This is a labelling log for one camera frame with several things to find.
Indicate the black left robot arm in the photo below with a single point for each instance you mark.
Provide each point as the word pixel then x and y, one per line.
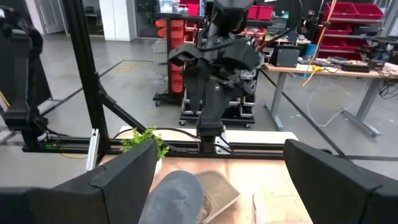
pixel 214 105

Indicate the glass door grey frame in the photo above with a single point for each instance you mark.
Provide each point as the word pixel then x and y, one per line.
pixel 51 15

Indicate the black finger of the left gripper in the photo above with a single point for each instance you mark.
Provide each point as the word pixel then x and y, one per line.
pixel 194 90

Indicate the black shelf rack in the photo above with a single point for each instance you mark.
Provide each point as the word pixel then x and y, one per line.
pixel 169 62

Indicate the blue bucket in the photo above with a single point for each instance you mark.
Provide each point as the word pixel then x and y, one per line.
pixel 311 50

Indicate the small green potted plant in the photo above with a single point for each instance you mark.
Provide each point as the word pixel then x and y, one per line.
pixel 140 138

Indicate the silver aluminium bracket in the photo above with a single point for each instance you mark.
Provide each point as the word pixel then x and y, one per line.
pixel 92 149

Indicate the orange storage bin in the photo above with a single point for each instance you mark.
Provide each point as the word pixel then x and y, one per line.
pixel 169 23
pixel 171 33

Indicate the large red bin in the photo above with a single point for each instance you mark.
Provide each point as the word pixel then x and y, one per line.
pixel 334 29
pixel 340 10
pixel 368 11

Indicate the flat black device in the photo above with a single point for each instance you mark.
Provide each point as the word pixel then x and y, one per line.
pixel 354 68

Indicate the black aluminium frame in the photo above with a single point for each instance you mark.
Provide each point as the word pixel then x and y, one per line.
pixel 84 77

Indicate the clear plastic storage box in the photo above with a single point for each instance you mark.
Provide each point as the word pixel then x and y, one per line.
pixel 166 6

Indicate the black box on table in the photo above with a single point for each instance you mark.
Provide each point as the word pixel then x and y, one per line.
pixel 284 56

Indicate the small red bin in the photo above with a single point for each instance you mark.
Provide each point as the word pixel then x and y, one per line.
pixel 253 12
pixel 265 13
pixel 193 9

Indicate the beige cap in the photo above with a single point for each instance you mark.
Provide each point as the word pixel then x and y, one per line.
pixel 219 189

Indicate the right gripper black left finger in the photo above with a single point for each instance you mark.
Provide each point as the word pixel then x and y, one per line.
pixel 124 186

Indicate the wooden work table grey legs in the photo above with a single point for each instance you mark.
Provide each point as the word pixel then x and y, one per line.
pixel 289 69

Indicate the black partition panel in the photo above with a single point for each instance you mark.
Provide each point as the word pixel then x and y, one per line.
pixel 43 81

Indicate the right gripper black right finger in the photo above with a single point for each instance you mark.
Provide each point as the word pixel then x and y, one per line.
pixel 335 193

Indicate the clear plastic bin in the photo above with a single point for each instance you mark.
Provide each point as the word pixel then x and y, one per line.
pixel 280 211

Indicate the blue denim cap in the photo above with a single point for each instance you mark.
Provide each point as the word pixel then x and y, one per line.
pixel 174 199

